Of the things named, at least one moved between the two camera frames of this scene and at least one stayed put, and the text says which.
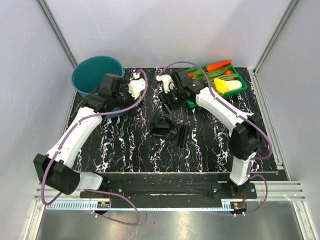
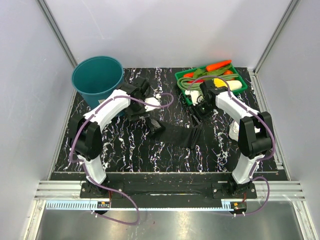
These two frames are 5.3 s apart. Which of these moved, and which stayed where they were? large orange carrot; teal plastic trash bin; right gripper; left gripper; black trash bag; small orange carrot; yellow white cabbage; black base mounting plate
Moved: black trash bag; right gripper; left gripper
Stayed: small orange carrot; large orange carrot; black base mounting plate; yellow white cabbage; teal plastic trash bin
